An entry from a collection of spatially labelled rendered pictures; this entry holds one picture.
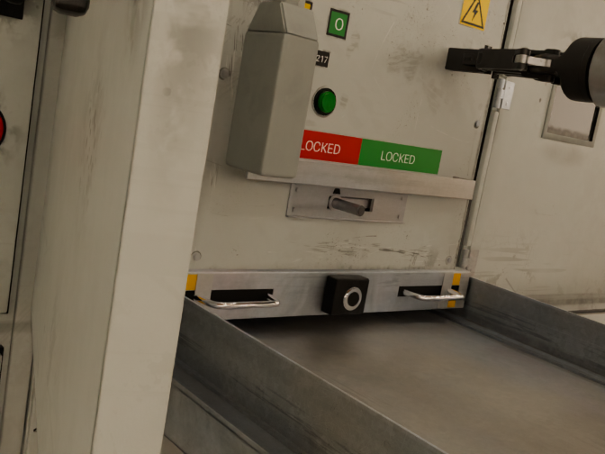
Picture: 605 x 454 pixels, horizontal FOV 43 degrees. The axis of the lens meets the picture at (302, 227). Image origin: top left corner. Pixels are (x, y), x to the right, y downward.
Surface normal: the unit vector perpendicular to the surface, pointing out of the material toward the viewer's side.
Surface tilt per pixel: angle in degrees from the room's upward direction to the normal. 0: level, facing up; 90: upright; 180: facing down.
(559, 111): 90
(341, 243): 90
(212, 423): 90
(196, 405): 90
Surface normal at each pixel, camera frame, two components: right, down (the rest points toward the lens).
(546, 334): -0.77, -0.04
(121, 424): 0.34, 0.21
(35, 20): 0.61, 0.22
